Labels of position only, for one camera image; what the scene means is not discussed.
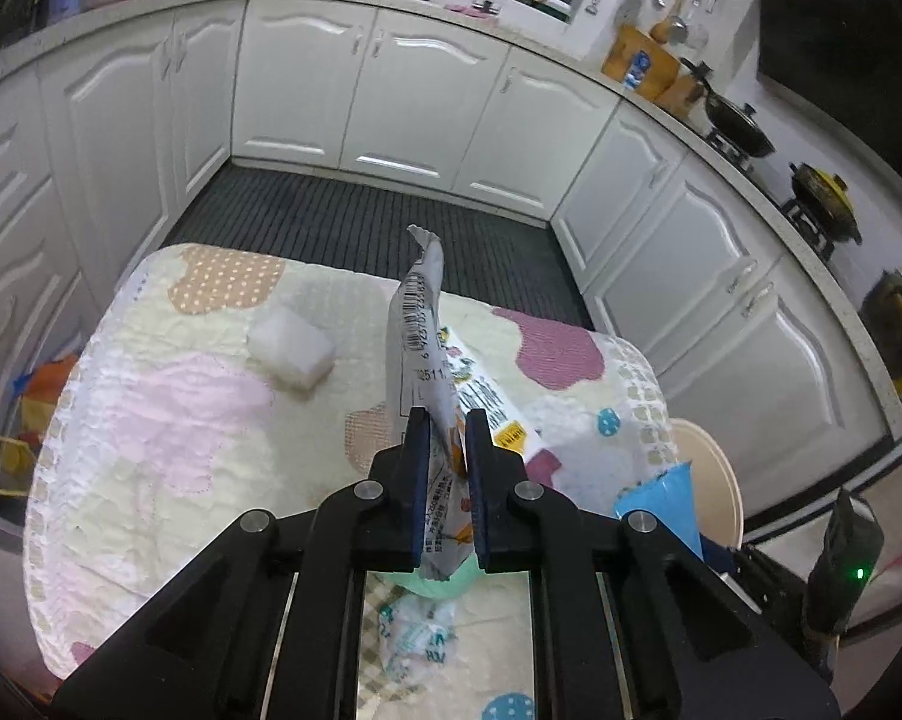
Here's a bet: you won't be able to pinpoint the beige plastic bin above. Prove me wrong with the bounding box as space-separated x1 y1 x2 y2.
668 418 744 552

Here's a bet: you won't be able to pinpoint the black wok with lid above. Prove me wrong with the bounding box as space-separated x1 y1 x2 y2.
679 58 777 160

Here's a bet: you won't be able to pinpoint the wooden knife block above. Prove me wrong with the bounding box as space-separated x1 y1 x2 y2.
657 61 711 118

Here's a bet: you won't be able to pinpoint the wooden hanging spatula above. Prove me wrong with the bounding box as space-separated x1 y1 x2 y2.
649 0 692 43

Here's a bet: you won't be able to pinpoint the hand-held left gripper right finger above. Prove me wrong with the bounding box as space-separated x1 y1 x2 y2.
464 409 842 720

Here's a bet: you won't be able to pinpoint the yellow clay pot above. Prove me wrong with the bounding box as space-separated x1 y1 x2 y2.
784 161 864 245

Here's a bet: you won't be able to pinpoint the white barcode snack wrapper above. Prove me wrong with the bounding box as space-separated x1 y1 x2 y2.
385 225 482 583

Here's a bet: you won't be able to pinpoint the white foam block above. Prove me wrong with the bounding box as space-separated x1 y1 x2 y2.
248 305 336 391

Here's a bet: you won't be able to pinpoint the dark ribbed floor mat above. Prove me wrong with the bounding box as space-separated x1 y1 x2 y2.
158 165 598 331

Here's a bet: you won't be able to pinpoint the black range hood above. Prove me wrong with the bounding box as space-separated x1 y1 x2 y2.
754 0 902 200

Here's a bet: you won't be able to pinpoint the white kitchen base cabinets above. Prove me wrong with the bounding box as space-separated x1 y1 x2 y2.
0 0 902 458

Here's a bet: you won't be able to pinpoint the steel hanging strainer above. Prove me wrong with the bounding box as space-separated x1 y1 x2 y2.
676 0 716 50

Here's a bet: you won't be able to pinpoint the blue snack packet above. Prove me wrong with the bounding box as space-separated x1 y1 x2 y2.
614 463 705 560

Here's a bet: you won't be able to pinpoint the orange bag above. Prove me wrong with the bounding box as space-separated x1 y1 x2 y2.
11 356 81 428

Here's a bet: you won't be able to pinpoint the patchwork printed tablecloth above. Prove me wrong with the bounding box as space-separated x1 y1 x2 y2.
23 242 681 720

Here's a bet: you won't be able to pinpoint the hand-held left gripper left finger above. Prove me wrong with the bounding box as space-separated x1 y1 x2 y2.
49 406 431 720

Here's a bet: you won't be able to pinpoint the wooden cutting board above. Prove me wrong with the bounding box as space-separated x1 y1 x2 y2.
601 24 681 100

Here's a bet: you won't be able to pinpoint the crumpled clear printed wrapper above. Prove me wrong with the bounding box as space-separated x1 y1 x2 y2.
377 592 459 685

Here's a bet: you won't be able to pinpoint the mint green wrapper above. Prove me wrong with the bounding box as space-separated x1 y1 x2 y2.
379 561 482 602

